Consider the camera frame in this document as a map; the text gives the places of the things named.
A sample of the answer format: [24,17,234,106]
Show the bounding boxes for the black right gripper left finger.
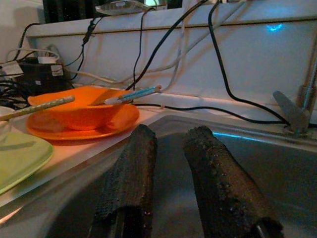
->
[90,123,158,238]

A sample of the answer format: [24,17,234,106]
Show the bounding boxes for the metal faucet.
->
[272,57,317,136]

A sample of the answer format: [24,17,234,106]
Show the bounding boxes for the blue-ended chopstick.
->
[118,85,162,100]
[104,89,159,105]

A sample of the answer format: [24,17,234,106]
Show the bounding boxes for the dotted wooden chopstick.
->
[0,95,76,122]

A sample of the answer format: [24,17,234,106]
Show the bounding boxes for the black power adapter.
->
[14,56,73,93]

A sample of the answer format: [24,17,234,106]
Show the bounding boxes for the thick black cable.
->
[207,0,291,125]

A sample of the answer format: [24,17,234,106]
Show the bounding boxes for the white cable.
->
[66,0,248,86]

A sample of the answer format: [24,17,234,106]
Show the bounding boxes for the orange plate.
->
[26,104,141,141]

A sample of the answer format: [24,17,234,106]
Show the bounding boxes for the green plate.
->
[0,131,54,195]

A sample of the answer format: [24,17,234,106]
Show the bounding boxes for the stainless steel sink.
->
[0,115,317,238]

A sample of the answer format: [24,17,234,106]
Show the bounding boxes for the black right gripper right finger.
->
[183,125,284,238]

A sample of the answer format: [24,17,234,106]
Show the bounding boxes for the orange bowl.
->
[27,85,136,131]

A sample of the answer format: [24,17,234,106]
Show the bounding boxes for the thin black cable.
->
[125,0,209,91]

